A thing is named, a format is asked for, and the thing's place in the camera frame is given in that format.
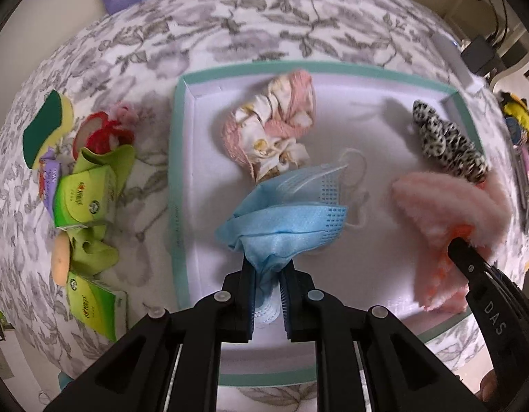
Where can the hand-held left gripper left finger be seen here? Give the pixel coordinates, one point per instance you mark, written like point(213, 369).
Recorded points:
point(249, 309)

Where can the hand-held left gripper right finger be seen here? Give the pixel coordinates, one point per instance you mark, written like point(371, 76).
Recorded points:
point(285, 309)

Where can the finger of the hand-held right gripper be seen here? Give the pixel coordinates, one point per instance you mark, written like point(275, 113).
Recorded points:
point(464, 255)

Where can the pink fluffy cloth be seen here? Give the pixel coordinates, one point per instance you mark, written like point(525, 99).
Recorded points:
point(444, 206)

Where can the blue face mask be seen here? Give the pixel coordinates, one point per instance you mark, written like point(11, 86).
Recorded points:
point(290, 219)

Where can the white tray with teal rim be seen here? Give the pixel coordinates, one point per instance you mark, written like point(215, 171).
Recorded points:
point(376, 137)

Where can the lime green cloth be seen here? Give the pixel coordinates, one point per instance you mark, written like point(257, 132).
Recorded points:
point(112, 163)

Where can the green and yellow sponge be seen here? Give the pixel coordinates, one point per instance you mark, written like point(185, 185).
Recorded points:
point(41, 131)

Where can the person's right hand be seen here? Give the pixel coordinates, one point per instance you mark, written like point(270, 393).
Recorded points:
point(487, 388)

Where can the colourful stationery pile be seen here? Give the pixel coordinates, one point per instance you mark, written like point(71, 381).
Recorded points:
point(526, 180)

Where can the leopard print scrunchie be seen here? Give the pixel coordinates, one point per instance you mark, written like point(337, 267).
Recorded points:
point(449, 141)

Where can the green tissue pack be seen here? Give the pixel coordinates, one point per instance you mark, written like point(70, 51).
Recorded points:
point(97, 307)
point(82, 201)

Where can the yellow object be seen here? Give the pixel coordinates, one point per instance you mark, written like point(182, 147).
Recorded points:
point(519, 111)

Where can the pink floral cloth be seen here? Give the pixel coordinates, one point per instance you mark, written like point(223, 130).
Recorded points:
point(268, 124)

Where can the round amber soap bar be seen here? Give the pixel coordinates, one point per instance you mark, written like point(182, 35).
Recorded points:
point(61, 259)

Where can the white power strip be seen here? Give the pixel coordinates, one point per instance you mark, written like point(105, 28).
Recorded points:
point(455, 60)

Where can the black power adapter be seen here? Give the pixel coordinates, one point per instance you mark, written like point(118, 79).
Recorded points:
point(479, 53)

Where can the red tape roll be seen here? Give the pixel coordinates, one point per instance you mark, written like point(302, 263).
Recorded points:
point(88, 133)

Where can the purple tissue pack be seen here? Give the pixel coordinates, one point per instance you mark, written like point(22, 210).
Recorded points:
point(48, 178)

